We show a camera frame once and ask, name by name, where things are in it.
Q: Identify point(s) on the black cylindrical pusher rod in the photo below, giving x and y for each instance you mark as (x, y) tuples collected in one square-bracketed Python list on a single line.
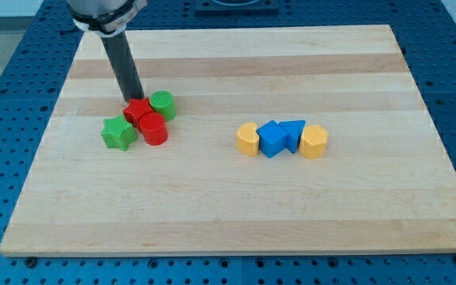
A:
[(123, 65)]

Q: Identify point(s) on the green cylinder block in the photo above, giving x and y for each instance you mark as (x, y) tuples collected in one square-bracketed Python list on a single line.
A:
[(163, 102)]

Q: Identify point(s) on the red star block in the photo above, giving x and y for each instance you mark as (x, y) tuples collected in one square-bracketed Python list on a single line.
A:
[(136, 109)]

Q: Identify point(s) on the green star block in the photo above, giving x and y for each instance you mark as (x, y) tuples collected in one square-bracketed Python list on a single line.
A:
[(118, 133)]

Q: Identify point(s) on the red cylinder block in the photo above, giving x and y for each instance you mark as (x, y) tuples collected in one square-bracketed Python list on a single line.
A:
[(153, 128)]

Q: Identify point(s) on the yellow crescent block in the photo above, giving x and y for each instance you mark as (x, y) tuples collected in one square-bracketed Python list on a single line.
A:
[(247, 139)]

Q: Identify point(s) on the blue cube block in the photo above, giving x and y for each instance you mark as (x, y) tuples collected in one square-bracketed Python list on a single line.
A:
[(272, 139)]

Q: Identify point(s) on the blue triangle block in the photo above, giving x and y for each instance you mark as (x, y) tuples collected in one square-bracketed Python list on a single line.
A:
[(294, 129)]

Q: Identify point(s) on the yellow hexagon block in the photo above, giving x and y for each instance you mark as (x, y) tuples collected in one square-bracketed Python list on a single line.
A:
[(313, 141)]

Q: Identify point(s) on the wooden board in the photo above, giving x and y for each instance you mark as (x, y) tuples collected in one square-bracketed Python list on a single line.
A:
[(385, 184)]

